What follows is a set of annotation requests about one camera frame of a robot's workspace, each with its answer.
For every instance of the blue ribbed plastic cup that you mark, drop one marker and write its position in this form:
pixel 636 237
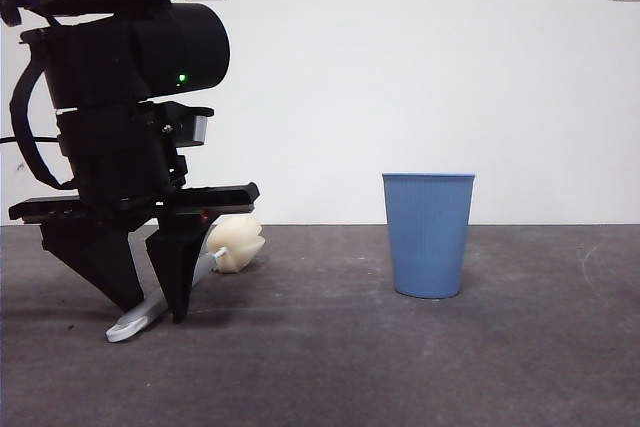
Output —
pixel 427 237

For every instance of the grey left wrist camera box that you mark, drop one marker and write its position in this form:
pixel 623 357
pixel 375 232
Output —
pixel 196 129

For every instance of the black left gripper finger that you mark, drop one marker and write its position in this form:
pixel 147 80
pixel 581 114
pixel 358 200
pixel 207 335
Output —
pixel 100 257
pixel 180 257

